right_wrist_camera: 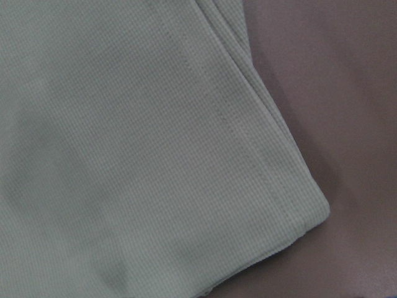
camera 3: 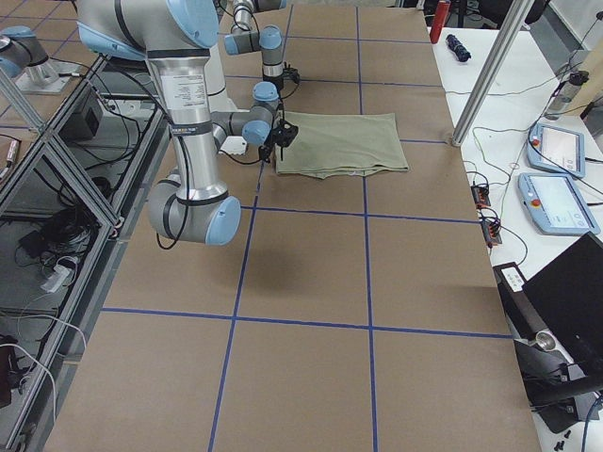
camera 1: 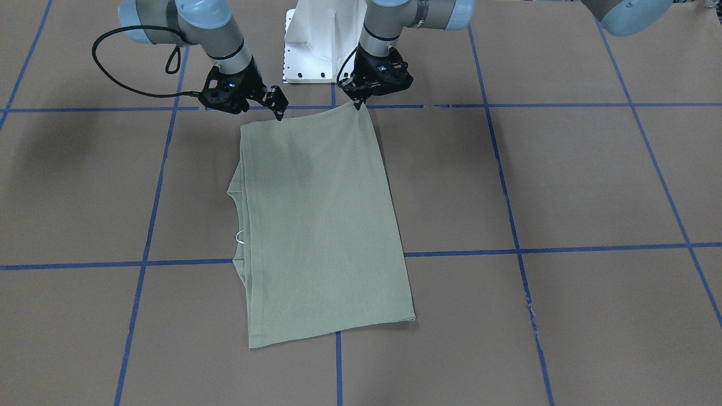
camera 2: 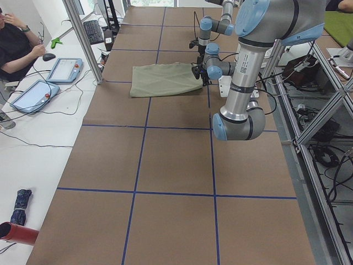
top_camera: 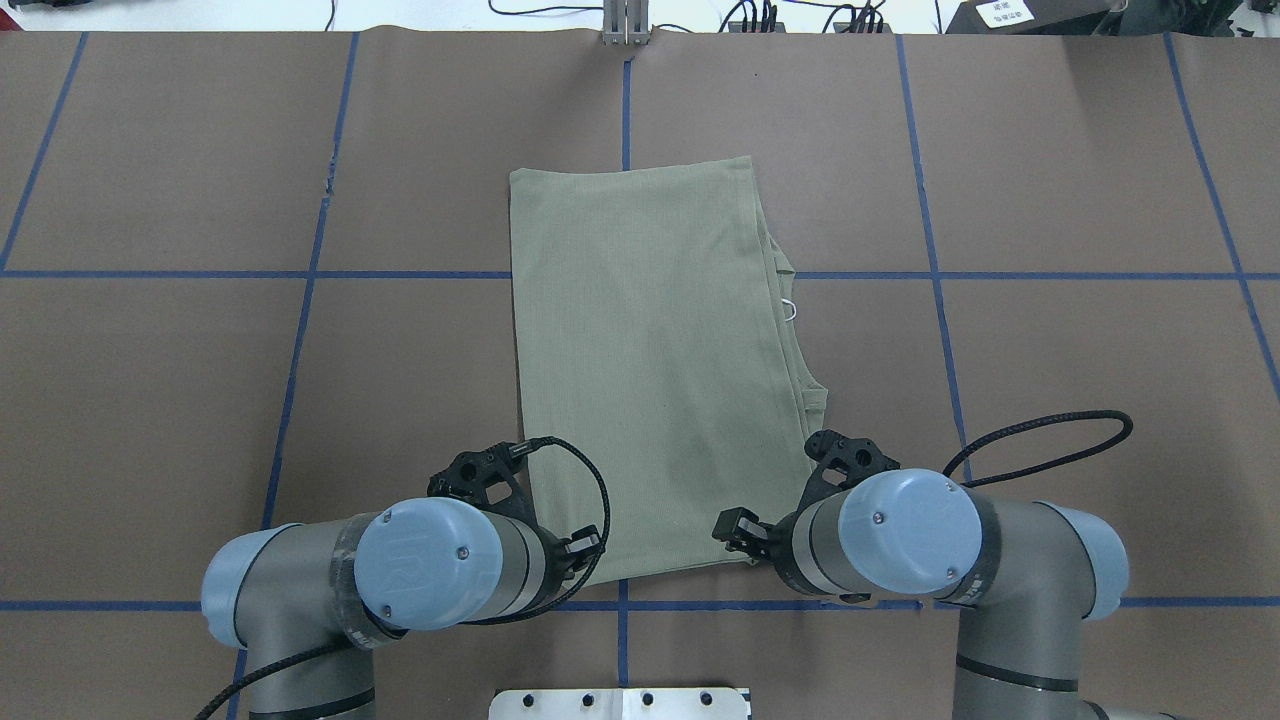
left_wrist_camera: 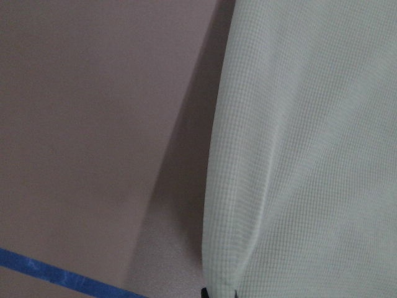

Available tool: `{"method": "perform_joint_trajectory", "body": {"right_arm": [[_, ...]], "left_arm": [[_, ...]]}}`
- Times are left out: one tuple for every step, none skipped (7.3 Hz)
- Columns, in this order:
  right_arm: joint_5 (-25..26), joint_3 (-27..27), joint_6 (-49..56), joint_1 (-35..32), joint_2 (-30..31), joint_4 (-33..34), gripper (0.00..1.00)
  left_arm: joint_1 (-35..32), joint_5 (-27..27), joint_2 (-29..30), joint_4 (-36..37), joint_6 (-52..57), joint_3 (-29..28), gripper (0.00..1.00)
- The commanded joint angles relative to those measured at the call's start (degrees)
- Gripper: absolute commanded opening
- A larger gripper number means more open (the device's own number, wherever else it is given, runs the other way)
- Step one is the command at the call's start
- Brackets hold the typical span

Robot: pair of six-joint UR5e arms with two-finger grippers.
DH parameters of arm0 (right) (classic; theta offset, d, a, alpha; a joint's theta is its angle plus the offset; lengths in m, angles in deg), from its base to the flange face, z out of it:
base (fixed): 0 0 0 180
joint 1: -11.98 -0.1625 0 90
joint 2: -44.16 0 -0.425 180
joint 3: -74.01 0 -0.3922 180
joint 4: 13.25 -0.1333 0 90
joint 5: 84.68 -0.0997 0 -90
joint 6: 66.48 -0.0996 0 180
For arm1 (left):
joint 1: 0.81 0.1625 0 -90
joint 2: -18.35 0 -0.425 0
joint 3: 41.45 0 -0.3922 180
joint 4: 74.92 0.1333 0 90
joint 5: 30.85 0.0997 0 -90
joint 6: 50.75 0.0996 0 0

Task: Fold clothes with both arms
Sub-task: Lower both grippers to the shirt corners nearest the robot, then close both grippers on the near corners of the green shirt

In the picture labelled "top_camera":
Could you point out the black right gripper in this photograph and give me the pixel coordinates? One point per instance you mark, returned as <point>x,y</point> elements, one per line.
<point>738,528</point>

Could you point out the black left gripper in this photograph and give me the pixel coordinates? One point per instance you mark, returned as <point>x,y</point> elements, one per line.
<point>583,545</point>

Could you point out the olive green long-sleeve shirt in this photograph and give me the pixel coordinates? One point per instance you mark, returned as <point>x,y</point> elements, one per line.
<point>654,332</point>

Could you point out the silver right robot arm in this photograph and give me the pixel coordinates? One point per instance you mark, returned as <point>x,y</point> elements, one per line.
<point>1025,576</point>

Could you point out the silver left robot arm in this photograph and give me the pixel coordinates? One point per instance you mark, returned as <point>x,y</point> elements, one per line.
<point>310,603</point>

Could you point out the black box with label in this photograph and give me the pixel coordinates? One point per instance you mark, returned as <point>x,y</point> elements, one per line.
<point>1050,18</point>

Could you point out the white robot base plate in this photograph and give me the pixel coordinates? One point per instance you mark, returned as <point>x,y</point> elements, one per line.
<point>623,703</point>

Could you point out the grey aluminium post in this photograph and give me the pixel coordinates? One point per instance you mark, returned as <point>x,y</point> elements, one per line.
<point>626,22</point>

